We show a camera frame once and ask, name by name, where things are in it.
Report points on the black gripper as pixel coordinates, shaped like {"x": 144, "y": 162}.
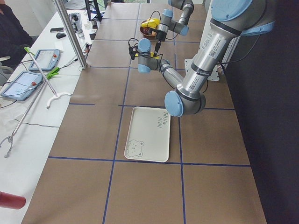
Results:
{"x": 160, "y": 35}

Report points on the yellow banana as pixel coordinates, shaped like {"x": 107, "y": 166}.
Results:
{"x": 150, "y": 23}
{"x": 152, "y": 55}

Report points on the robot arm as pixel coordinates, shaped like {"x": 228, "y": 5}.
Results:
{"x": 230, "y": 19}
{"x": 167, "y": 23}

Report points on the brown wicker basket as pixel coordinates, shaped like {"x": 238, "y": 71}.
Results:
{"x": 146, "y": 32}

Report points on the white bear tray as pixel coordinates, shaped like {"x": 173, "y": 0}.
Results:
{"x": 149, "y": 135}

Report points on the black computer mouse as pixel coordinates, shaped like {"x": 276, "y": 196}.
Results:
{"x": 60, "y": 35}

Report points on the black smartphone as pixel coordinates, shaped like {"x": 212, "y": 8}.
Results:
{"x": 56, "y": 30}

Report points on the far teach pendant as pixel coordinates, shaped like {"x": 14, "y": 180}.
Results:
{"x": 47, "y": 58}

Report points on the teach pendant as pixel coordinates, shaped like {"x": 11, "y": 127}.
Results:
{"x": 47, "y": 58}
{"x": 23, "y": 86}

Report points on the long reacher grabber tool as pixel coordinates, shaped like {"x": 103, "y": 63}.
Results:
{"x": 34, "y": 67}

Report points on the near teach pendant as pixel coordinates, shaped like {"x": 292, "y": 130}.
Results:
{"x": 23, "y": 86}

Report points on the seated person in black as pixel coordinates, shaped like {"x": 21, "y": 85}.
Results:
{"x": 13, "y": 38}

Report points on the red cylinder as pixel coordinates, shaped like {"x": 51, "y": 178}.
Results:
{"x": 11, "y": 201}

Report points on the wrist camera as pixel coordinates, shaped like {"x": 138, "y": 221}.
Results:
{"x": 133, "y": 49}

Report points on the aluminium frame post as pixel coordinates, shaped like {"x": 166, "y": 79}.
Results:
{"x": 70, "y": 33}

